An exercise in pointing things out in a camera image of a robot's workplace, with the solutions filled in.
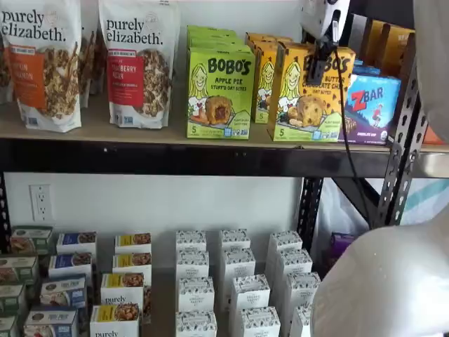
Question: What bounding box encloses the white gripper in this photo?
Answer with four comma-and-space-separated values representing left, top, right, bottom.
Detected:
299, 0, 352, 83

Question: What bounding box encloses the orange Bobo's peanut butter box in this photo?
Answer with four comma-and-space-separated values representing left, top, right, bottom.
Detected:
244, 32, 294, 45
250, 39, 281, 124
267, 41, 356, 143

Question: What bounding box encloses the blue Zbar chocolate chip box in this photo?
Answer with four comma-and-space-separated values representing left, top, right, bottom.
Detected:
337, 72, 403, 145
352, 59, 383, 77

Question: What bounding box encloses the golden brown snack box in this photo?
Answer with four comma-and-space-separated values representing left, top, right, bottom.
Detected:
380, 27, 417, 79
360, 19, 392, 71

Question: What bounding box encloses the green Bobo's apple pie box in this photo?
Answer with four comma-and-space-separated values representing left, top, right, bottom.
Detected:
186, 24, 240, 38
187, 30, 246, 45
187, 37, 254, 54
185, 46, 257, 140

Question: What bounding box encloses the large orange snack box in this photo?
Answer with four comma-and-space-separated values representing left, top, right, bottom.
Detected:
422, 124, 445, 145

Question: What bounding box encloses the white patterned pantry box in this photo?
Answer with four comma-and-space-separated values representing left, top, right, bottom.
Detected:
285, 271, 322, 307
175, 249, 210, 281
220, 228, 252, 252
290, 304, 314, 337
175, 230, 208, 254
177, 276, 216, 314
175, 310, 218, 337
267, 230, 304, 254
222, 247, 257, 282
229, 274, 272, 312
239, 306, 281, 337
276, 249, 314, 279

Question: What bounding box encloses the purple snack box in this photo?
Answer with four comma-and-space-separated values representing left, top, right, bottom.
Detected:
328, 230, 356, 270

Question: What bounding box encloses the yellow label granola box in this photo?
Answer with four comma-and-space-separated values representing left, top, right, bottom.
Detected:
112, 252, 153, 277
114, 232, 153, 255
89, 303, 140, 337
100, 272, 145, 310

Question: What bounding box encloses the blue label granola box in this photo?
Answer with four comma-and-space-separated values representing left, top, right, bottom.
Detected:
23, 308, 79, 337
56, 231, 98, 255
39, 275, 88, 309
48, 252, 93, 279

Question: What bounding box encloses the green label granola box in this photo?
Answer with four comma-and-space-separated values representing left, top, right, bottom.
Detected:
0, 315, 21, 337
0, 283, 28, 314
10, 225, 54, 254
0, 256, 39, 286

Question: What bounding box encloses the black metal shelving rack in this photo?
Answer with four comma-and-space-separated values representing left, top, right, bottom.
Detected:
0, 13, 431, 337
333, 0, 449, 229

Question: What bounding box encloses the white plastic sheet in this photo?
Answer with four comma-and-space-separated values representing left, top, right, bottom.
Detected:
314, 177, 449, 246

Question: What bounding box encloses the red label granola bag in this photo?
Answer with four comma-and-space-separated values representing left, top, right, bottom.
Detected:
98, 0, 181, 130

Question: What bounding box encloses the white purely elizabeth granola bag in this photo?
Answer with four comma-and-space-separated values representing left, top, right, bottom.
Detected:
0, 33, 15, 105
77, 0, 108, 109

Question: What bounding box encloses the orange label granola bag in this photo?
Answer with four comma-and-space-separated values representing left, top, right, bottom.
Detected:
0, 0, 84, 133

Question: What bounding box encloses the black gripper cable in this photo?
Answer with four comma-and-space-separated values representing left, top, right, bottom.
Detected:
331, 10, 373, 231

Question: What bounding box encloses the white wall outlet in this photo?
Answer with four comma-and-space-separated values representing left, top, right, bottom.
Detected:
29, 183, 54, 223

